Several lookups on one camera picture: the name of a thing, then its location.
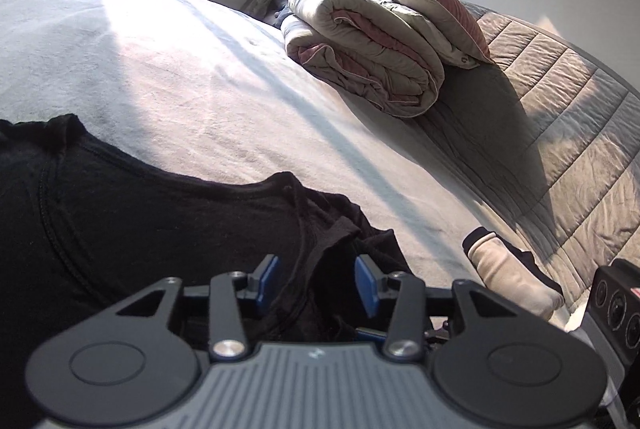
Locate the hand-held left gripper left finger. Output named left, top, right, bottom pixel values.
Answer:
left=114, top=254, right=281, bottom=361

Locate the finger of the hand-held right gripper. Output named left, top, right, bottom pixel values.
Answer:
left=354, top=316, right=455, bottom=346

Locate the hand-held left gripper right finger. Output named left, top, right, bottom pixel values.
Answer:
left=354, top=255, right=522, bottom=361

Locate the black shirt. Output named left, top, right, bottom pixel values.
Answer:
left=0, top=114, right=416, bottom=429

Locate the folded beige black garment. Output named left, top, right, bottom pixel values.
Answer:
left=461, top=226, right=566, bottom=317

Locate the grey quilted headboard cover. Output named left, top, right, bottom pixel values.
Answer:
left=415, top=1, right=640, bottom=327

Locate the folded beige pink quilt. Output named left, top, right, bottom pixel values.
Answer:
left=280, top=0, right=446, bottom=118

